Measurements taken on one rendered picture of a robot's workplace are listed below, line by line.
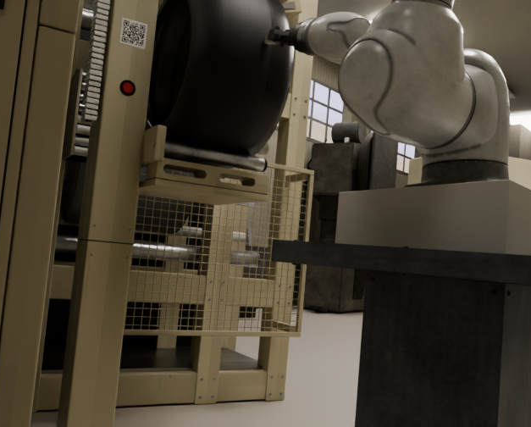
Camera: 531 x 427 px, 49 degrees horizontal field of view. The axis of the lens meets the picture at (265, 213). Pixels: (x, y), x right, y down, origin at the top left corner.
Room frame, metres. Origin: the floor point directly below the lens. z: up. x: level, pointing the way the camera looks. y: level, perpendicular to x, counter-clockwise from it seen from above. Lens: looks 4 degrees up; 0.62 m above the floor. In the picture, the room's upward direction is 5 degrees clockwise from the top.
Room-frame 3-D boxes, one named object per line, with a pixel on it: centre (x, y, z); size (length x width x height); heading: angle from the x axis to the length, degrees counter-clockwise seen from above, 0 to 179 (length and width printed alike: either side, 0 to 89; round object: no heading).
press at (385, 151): (7.66, -1.01, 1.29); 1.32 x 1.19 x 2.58; 136
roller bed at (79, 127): (2.04, 0.62, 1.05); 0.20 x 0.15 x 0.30; 119
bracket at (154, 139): (1.73, 0.40, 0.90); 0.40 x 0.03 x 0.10; 29
